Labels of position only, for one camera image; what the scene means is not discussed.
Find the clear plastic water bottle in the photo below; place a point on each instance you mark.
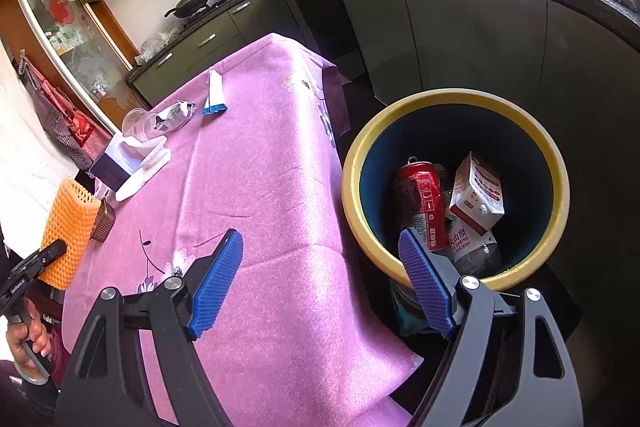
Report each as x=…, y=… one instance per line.
x=470, y=252

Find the yellow rimmed dark bin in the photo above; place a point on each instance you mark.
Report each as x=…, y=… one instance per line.
x=500, y=132

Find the flower print glass door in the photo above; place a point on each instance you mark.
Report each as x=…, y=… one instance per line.
x=65, y=37

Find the white blue squeeze tube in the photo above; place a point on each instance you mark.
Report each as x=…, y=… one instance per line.
x=215, y=92

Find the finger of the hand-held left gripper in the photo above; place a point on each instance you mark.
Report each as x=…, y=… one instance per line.
x=45, y=256

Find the crumpled plastic bags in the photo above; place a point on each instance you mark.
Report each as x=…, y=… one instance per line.
x=155, y=47

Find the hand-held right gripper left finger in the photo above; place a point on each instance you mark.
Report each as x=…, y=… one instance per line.
x=215, y=287

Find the crushed silver drink pouch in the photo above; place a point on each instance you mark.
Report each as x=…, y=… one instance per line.
x=172, y=117

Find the green drawer base cabinet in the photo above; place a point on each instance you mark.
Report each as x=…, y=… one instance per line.
x=210, y=37

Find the black gas stove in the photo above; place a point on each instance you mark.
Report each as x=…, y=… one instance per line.
x=215, y=6

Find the red white milk carton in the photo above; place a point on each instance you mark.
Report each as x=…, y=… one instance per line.
x=475, y=192

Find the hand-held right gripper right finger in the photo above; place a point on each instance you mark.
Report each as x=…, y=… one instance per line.
x=425, y=277

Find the red drink can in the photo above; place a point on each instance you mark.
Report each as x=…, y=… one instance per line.
x=417, y=192

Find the brown pleated paper cup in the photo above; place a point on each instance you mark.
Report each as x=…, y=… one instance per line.
x=102, y=219

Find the white hanging sheet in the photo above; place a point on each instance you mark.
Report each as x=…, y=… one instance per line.
x=20, y=157

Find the white tissue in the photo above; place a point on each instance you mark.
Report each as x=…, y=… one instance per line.
x=145, y=169

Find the orange foam net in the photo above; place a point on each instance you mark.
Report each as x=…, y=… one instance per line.
x=65, y=227

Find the pink floral tablecloth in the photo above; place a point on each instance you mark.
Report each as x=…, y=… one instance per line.
x=260, y=187

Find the person's left hand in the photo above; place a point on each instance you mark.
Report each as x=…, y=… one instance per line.
x=17, y=342

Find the black lidded wok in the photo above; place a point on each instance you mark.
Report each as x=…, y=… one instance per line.
x=190, y=2

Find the clear plastic cup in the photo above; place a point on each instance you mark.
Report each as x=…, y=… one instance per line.
x=137, y=124

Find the dark blue box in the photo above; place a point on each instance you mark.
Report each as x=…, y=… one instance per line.
x=117, y=162

